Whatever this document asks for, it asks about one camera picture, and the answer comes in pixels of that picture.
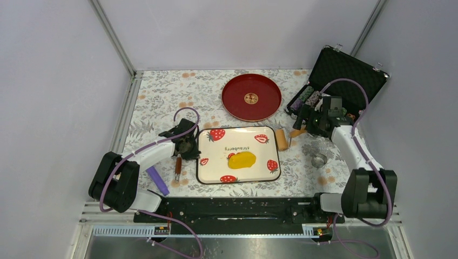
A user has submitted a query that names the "strawberry print rectangular tray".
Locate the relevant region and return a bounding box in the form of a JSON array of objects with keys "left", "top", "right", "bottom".
[{"left": 196, "top": 126, "right": 281, "bottom": 185}]

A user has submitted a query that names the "clear tape roll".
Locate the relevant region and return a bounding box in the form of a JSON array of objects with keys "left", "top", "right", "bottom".
[{"left": 311, "top": 153, "right": 328, "bottom": 168}]

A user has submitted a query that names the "wooden dough roller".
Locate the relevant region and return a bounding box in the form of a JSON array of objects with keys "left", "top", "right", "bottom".
[{"left": 274, "top": 128, "right": 306, "bottom": 151}]

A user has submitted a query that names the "yellow dough piece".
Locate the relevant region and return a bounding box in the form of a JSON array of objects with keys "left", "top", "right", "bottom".
[{"left": 227, "top": 152, "right": 257, "bottom": 169}]

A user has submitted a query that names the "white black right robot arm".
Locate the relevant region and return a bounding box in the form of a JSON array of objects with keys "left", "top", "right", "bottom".
[{"left": 297, "top": 96, "right": 398, "bottom": 222}]

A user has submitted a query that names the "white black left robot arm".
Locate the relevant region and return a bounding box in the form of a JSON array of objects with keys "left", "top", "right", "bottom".
[{"left": 88, "top": 119, "right": 200, "bottom": 222}]

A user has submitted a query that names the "purple cylindrical tool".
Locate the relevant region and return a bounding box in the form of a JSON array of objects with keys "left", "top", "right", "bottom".
[{"left": 146, "top": 166, "right": 170, "bottom": 196}]

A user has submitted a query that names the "floral tablecloth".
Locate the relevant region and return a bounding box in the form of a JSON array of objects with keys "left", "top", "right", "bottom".
[{"left": 124, "top": 70, "right": 350, "bottom": 197}]

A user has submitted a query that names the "black poker chip case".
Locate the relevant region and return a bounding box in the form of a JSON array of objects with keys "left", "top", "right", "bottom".
[{"left": 285, "top": 45, "right": 390, "bottom": 119}]

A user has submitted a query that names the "round red lacquer tray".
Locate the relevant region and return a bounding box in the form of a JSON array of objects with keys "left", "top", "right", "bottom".
[{"left": 221, "top": 73, "right": 282, "bottom": 122}]

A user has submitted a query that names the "metal scraper wooden handle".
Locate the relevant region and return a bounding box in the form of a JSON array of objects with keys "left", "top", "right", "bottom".
[{"left": 174, "top": 154, "right": 183, "bottom": 183}]

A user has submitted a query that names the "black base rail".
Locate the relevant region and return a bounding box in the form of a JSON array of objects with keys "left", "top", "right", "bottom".
[{"left": 133, "top": 196, "right": 345, "bottom": 236}]

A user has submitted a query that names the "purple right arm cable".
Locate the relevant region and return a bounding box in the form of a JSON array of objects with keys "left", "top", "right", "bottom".
[{"left": 320, "top": 78, "right": 394, "bottom": 259}]

